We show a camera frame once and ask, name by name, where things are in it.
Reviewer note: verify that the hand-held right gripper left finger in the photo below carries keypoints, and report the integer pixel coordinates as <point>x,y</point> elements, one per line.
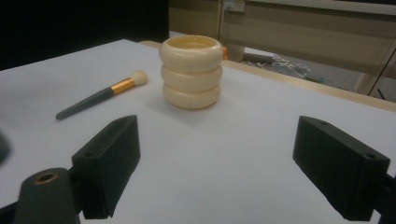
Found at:
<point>109,161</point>

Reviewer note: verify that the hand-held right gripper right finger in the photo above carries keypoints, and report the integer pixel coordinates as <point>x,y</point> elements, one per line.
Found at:
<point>336,168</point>

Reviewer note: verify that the grey makeup brush gold ferrule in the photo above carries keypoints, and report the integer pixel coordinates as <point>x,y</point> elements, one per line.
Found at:
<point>93,99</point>

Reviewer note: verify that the cream ribbed brush holder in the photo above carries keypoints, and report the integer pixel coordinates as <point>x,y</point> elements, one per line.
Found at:
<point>190,74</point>

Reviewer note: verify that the black curtain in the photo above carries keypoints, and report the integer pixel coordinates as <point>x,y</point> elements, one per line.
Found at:
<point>81,28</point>

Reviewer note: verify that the beige desk partition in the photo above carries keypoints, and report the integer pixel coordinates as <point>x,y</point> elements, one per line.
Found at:
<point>305,34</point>

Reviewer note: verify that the beige round table leg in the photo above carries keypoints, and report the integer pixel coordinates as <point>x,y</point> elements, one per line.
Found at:
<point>236,52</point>

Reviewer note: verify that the small orange object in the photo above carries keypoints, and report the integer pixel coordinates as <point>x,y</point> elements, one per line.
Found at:
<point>224,53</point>

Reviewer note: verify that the white wall socket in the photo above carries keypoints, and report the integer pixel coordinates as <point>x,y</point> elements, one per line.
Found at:
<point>234,5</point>

